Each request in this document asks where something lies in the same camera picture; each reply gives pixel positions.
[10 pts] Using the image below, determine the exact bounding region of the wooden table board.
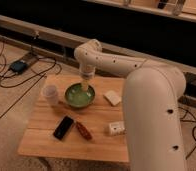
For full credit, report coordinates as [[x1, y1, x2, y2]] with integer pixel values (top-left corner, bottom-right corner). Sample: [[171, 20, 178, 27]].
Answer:
[[18, 75, 128, 162]]

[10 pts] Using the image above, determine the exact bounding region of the white rectangular block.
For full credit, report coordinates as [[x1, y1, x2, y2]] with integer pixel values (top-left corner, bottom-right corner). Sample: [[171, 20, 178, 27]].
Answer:
[[104, 90, 121, 106]]

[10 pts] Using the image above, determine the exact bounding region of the black power adapter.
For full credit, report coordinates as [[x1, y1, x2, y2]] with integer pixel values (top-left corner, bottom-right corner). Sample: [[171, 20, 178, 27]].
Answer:
[[9, 61, 27, 74]]

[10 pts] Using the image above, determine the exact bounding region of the black smartphone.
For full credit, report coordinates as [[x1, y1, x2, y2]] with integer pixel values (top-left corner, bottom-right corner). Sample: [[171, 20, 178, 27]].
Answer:
[[53, 116, 74, 140]]

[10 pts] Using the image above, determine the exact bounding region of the black floor cable right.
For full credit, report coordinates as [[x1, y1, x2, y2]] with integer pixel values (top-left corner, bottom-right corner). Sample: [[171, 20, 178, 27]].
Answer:
[[178, 106, 196, 160]]

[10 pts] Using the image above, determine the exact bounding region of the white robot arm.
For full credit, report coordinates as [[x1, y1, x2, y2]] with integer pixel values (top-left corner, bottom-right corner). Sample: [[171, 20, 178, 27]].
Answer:
[[74, 39, 187, 171]]

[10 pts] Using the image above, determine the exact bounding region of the black floor cable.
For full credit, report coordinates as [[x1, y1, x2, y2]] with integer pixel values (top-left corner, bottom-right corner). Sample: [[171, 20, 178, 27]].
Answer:
[[0, 39, 63, 128], [178, 106, 196, 160]]

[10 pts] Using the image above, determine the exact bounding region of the black floor cable left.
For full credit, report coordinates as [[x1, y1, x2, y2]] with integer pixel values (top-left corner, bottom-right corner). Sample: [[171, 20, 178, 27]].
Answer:
[[0, 39, 63, 128]]

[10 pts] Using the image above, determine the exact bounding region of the green ceramic bowl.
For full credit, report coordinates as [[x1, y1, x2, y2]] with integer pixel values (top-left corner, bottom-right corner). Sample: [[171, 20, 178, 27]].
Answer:
[[64, 83, 95, 108]]

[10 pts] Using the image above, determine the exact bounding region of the white small box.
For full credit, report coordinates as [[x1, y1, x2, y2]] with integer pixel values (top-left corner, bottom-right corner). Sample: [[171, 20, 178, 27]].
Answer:
[[109, 121, 125, 136]]

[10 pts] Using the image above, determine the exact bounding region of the white ceramic cup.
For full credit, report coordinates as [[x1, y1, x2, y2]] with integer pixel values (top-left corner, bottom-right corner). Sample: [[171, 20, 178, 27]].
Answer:
[[42, 85, 59, 106]]

